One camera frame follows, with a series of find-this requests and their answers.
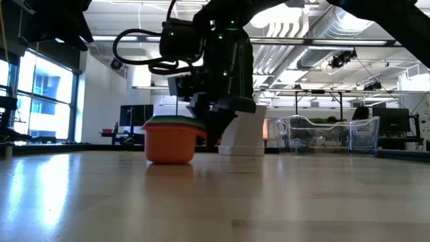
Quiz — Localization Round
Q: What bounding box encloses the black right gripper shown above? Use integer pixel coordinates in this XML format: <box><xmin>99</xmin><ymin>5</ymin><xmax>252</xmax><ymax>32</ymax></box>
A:
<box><xmin>189</xmin><ymin>32</ymin><xmax>258</xmax><ymax>149</ymax></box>

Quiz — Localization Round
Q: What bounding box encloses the orange measuring cup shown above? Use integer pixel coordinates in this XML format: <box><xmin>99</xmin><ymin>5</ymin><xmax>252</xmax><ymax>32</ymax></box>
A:
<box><xmin>141</xmin><ymin>125</ymin><xmax>208</xmax><ymax>165</ymax></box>

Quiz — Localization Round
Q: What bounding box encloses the clear plastic basket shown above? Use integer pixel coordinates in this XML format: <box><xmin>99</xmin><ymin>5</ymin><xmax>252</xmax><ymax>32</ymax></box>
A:
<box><xmin>275</xmin><ymin>114</ymin><xmax>382</xmax><ymax>157</ymax></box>

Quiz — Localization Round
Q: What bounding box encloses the white hexagonal plant pot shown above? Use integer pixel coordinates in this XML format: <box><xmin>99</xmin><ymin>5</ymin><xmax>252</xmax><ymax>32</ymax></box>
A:
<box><xmin>218</xmin><ymin>104</ymin><xmax>268</xmax><ymax>157</ymax></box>

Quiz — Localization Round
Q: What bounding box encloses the green cactus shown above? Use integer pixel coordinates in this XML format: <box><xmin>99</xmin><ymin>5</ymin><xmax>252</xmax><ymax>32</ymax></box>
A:
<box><xmin>241</xmin><ymin>40</ymin><xmax>255</xmax><ymax>99</ymax></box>

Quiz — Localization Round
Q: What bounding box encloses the black computer monitor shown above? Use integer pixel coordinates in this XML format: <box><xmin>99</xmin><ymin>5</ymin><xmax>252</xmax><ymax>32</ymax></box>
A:
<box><xmin>119</xmin><ymin>104</ymin><xmax>155</xmax><ymax>128</ymax></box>
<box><xmin>372</xmin><ymin>107</ymin><xmax>411</xmax><ymax>133</ymax></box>

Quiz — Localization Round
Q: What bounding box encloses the black background desk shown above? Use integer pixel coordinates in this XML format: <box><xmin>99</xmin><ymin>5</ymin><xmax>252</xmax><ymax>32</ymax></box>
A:
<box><xmin>99</xmin><ymin>131</ymin><xmax>146</xmax><ymax>146</ymax></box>

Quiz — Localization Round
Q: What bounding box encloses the long ceiling light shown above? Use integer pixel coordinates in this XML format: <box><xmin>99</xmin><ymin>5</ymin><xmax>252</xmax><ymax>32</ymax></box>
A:
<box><xmin>54</xmin><ymin>33</ymin><xmax>162</xmax><ymax>44</ymax></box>
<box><xmin>258</xmin><ymin>38</ymin><xmax>406</xmax><ymax>48</ymax></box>

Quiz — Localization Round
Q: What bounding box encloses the person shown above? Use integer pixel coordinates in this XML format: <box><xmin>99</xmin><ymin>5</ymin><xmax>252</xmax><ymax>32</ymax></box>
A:
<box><xmin>351</xmin><ymin>106</ymin><xmax>371</xmax><ymax>122</ymax></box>

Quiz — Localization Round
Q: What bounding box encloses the large glass window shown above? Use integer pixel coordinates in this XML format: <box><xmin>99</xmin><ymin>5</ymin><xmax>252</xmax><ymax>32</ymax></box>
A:
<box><xmin>0</xmin><ymin>48</ymin><xmax>80</xmax><ymax>144</ymax></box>

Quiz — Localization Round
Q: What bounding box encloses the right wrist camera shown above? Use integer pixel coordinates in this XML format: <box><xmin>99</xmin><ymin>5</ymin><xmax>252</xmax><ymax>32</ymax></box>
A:
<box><xmin>167</xmin><ymin>75</ymin><xmax>203</xmax><ymax>99</ymax></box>

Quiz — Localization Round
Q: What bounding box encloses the black metal workstation frame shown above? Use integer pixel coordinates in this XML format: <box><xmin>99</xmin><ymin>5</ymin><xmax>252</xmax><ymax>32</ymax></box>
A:
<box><xmin>294</xmin><ymin>87</ymin><xmax>345</xmax><ymax>117</ymax></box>

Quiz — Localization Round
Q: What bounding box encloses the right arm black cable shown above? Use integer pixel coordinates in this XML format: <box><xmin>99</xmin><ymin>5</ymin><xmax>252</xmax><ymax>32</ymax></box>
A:
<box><xmin>112</xmin><ymin>28</ymin><xmax>204</xmax><ymax>77</ymax></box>

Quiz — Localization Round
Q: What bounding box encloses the black aluminium table frame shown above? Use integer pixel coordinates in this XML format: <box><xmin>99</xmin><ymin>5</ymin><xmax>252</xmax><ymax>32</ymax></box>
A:
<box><xmin>0</xmin><ymin>143</ymin><xmax>430</xmax><ymax>161</ymax></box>

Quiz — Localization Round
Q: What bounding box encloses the silver ventilation duct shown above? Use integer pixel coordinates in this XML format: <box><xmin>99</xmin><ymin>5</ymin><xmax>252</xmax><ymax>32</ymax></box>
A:
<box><xmin>297</xmin><ymin>6</ymin><xmax>374</xmax><ymax>71</ymax></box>

